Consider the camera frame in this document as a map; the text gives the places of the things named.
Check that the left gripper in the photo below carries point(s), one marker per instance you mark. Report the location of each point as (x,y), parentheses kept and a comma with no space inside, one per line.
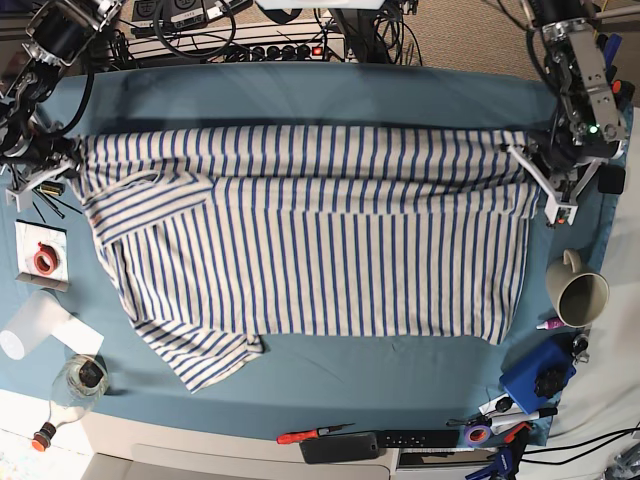
(561,169)

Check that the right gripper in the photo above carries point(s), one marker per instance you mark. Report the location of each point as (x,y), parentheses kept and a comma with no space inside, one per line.
(32,162)

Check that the blue white striped T-shirt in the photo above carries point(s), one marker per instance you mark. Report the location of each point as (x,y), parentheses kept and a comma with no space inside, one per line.
(215,237)

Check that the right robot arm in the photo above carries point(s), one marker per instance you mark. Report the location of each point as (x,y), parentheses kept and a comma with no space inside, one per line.
(58,35)

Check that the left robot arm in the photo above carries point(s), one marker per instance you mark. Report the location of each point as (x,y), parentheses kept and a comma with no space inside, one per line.
(588,132)

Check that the black zip ties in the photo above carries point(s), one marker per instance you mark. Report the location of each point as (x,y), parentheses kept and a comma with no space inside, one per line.
(56,205)

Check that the black square block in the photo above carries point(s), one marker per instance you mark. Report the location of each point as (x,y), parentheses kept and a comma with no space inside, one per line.
(611,179)

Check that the orange black clamp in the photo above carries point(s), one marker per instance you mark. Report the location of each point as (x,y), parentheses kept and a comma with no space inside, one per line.
(623,92)

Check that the red tape roll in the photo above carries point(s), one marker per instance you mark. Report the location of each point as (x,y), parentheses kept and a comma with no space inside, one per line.
(45,259)

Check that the blue clamp top right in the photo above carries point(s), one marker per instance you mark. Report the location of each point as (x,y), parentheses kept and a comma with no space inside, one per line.
(609,45)

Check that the beige ceramic mug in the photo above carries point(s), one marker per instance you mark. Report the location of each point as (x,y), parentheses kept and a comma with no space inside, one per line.
(578,294)

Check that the pink white small tube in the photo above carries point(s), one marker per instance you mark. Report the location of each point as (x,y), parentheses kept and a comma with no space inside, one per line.
(551,324)

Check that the blue table cloth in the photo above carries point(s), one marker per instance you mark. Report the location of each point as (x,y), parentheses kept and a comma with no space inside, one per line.
(303,382)

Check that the blue box with black knob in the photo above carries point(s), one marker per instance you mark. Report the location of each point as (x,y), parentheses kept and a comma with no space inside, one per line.
(543,372)

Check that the clear glass bottle orange cap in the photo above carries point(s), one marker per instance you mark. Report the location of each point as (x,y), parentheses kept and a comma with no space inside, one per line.
(77,388)

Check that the black power strip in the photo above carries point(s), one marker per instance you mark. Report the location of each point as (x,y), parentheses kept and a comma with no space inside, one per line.
(275,52)

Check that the black marker pen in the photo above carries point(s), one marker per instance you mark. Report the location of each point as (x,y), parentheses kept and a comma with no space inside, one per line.
(516,418)

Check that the purple tape roll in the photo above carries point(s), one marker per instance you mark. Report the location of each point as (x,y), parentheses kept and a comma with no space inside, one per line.
(477,435)

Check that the black remote control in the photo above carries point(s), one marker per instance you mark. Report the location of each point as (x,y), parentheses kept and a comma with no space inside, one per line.
(425,439)

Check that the blue black spring clamp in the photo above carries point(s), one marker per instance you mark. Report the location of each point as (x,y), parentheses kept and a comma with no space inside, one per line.
(505,462)

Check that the black smartphone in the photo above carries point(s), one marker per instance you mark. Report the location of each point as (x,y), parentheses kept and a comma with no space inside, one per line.
(340,448)

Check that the red handled screwdriver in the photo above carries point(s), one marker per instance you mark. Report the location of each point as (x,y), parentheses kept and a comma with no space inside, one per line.
(298,437)

